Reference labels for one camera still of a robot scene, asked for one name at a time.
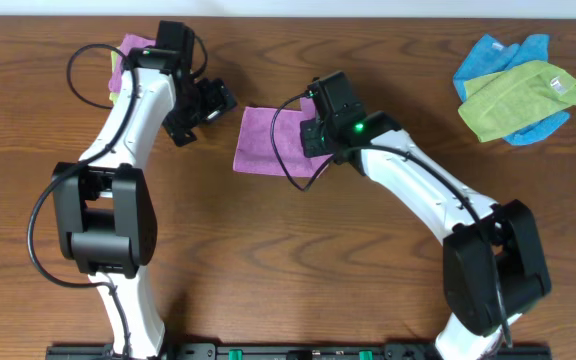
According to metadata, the purple cloth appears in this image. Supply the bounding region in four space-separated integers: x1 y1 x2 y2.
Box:
233 99 327 178
108 33 158 96

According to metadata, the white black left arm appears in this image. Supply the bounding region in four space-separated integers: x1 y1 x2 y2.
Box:
40 45 236 359

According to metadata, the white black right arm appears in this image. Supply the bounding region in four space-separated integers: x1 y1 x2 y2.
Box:
300 112 552 359

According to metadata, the folded purple cloth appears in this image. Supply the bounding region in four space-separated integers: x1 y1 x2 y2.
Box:
108 33 158 96

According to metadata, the folded green cloth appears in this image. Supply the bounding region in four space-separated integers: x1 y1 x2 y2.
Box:
108 52 121 104

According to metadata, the blue cloth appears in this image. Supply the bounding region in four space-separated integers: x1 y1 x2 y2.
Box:
453 34 570 146

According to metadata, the black right cable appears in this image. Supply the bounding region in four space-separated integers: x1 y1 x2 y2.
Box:
269 91 514 349

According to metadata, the black cable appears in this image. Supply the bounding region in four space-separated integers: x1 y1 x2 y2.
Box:
26 43 134 359
269 91 514 349

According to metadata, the black left cable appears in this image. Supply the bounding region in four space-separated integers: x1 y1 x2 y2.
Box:
26 43 134 359

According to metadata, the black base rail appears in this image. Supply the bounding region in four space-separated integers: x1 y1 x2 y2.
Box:
45 343 553 360

